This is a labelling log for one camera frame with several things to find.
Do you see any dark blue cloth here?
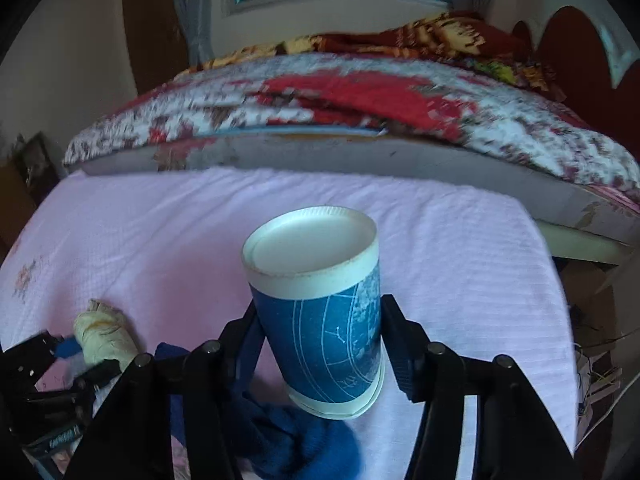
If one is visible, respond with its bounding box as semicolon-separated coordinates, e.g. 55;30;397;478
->
154;342;364;480

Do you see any grey curtain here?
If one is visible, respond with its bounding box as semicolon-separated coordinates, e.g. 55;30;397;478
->
172;0;217;70

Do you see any red white headboard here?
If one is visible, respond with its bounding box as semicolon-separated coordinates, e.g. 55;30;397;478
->
514;5;640;113

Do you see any small wooden cabinet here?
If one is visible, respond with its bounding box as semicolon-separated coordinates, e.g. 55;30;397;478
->
0;132;67;247

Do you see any brown wooden door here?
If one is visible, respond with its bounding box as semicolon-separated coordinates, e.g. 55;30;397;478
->
122;0;194;97

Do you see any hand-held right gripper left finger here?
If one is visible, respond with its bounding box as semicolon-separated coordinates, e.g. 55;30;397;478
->
70;304;266;480

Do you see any red patterned blanket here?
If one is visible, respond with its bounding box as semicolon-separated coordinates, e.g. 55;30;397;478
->
189;9;567;102

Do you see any floral quilt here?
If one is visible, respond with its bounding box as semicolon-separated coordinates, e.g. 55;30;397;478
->
62;54;640;192

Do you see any grey mattress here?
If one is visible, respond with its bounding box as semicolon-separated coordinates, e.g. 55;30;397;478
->
79;132;640;247

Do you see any cream bed frame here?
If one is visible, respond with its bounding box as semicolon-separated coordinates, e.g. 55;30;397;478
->
536;219;632;267

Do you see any cream cloth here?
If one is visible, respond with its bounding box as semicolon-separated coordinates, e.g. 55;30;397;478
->
74;299;138;367

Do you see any blue paper cup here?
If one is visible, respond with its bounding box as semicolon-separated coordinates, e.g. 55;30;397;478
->
241;205;385;421

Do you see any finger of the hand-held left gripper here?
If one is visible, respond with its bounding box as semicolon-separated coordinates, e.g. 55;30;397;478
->
25;359;122;407
0;331;83;376

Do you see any pink tablecloth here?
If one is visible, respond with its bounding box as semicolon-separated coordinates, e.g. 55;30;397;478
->
0;166;576;480

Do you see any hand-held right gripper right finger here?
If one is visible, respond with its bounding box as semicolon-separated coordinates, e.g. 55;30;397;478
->
380;294;583;480

